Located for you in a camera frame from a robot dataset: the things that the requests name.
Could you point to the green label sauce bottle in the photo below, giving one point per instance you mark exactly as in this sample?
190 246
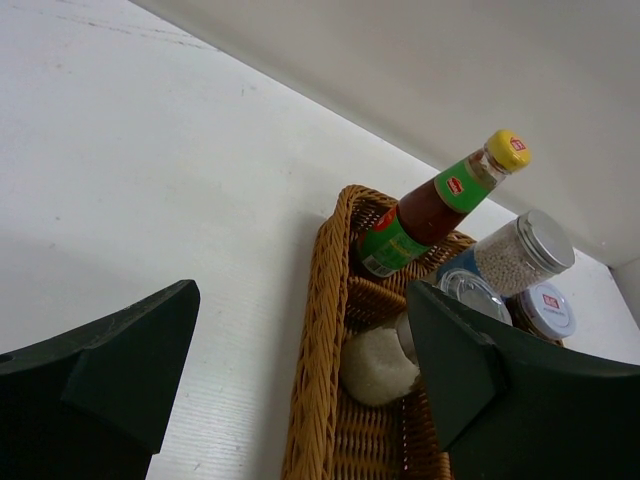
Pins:
429 213

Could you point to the tall white pearl jar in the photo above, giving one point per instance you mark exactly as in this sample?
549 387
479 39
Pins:
522 253

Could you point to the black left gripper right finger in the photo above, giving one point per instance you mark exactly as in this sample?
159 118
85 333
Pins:
508 405

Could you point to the white lid spice jar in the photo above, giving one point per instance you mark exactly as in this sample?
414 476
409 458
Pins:
543 311

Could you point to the brown wicker divided basket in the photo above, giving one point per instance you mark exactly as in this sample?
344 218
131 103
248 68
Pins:
330 435

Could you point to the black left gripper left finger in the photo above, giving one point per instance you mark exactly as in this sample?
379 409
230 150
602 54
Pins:
95 402

